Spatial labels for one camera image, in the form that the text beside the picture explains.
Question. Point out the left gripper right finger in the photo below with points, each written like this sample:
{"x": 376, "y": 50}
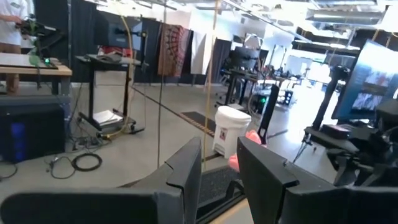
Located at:
{"x": 267, "y": 186}

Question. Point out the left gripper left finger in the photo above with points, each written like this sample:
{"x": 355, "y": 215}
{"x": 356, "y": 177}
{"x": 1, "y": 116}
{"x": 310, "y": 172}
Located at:
{"x": 174, "y": 186}

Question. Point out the pink artificial tulip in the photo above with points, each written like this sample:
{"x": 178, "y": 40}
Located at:
{"x": 234, "y": 162}
{"x": 254, "y": 137}

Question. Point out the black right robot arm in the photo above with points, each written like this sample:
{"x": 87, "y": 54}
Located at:
{"x": 373, "y": 149}

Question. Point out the white trash bin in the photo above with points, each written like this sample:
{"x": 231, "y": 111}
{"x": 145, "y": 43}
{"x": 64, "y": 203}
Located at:
{"x": 230, "y": 130}

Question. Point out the black hazard-striped floor mat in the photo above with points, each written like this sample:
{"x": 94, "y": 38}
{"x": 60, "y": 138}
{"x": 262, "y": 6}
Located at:
{"x": 199, "y": 119}

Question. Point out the white paper stack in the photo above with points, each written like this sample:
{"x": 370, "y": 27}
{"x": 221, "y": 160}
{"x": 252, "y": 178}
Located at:
{"x": 107, "y": 117}

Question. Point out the black monitor stand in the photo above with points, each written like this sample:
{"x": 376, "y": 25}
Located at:
{"x": 326, "y": 102}

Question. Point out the black rolling monitor cart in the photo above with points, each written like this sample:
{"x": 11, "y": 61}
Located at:
{"x": 91, "y": 87}

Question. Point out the black desk with monitor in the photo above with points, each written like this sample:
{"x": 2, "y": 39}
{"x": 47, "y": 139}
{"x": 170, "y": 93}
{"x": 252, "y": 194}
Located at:
{"x": 242, "y": 59}

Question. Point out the white hanging cloth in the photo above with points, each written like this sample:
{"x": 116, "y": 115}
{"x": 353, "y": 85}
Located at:
{"x": 199, "y": 53}

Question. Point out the red mandala tapestry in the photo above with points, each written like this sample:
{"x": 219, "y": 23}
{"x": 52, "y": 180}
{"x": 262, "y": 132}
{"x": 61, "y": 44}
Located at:
{"x": 172, "y": 49}

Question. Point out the large lit display screen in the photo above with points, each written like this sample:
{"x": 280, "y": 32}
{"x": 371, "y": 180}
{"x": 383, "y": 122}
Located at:
{"x": 367, "y": 81}

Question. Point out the black computer with blue light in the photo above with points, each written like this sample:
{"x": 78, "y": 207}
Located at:
{"x": 37, "y": 130}

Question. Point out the black cart monitor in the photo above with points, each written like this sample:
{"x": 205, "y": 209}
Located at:
{"x": 115, "y": 31}

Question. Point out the wooden work table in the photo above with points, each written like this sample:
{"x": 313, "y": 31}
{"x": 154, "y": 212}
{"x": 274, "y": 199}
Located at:
{"x": 46, "y": 71}

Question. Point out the person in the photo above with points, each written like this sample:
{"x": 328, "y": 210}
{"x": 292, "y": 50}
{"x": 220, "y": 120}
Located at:
{"x": 11, "y": 28}

